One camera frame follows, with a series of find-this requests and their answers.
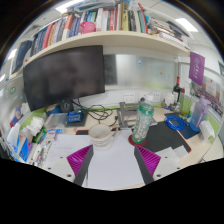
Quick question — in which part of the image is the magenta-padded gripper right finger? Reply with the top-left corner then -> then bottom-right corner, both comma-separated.
133,145 -> 184,185

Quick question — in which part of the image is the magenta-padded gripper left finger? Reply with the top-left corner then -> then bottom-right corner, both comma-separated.
44,144 -> 95,187

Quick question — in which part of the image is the green-labelled clear drink bottle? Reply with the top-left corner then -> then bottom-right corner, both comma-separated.
131,100 -> 155,145

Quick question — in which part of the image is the purple translucent water bottle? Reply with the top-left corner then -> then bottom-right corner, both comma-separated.
189,95 -> 209,133

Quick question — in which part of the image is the black desk mat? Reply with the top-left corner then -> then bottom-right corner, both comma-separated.
75,111 -> 193,154

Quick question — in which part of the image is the flat round red coaster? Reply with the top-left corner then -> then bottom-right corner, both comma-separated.
128,133 -> 148,148

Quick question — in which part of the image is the cream ceramic mug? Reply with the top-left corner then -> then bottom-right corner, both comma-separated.
88,123 -> 120,149

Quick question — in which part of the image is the large blank white paper sheet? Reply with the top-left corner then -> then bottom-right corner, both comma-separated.
84,129 -> 158,191

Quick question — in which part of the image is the small blue box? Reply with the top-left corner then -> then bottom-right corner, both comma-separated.
66,109 -> 84,125

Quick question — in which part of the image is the clear plastic box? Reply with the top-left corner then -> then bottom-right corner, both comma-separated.
43,113 -> 69,131

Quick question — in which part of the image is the grey metal laptop stand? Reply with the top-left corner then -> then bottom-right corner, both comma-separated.
116,101 -> 159,129

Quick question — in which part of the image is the white tissue pack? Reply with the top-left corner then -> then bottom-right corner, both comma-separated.
28,116 -> 44,136

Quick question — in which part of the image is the green translucent drinking glass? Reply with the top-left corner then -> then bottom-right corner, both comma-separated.
179,96 -> 193,119

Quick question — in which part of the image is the white jar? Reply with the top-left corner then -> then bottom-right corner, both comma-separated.
163,92 -> 176,108

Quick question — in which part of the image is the dark wine bottle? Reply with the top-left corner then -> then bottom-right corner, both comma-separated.
172,75 -> 182,103

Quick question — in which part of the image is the black computer monitor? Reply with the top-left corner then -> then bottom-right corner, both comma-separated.
22,44 -> 106,114

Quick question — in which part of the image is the purple hanging banner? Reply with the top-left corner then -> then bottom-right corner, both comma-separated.
188,51 -> 206,86

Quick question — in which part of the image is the beige shelf with books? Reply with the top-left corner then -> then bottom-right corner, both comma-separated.
9,0 -> 194,79

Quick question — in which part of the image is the ceiling light panel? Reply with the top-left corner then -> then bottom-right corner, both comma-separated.
174,18 -> 198,33

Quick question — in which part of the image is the coiled blue cable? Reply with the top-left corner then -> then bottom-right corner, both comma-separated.
164,114 -> 188,131

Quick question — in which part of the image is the black cable bundle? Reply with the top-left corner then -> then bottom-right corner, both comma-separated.
71,99 -> 114,123

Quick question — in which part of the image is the white wall power outlet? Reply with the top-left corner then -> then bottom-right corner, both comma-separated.
123,92 -> 136,104
138,91 -> 150,102

